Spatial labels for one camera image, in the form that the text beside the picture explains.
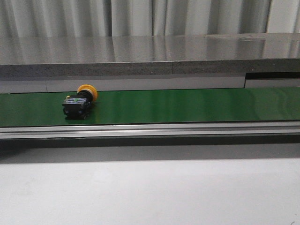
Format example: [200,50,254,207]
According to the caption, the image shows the grey stone countertop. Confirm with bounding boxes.
[0,33,300,94]

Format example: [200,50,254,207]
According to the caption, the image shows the green conveyor belt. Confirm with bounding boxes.
[0,87,300,127]

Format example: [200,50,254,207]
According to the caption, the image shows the white pleated curtain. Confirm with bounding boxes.
[0,0,300,38]

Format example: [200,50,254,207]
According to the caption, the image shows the yellow push button switch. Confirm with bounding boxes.
[62,84,98,120]

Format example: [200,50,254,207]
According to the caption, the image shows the aluminium conveyor side rail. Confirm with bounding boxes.
[0,121,300,140]

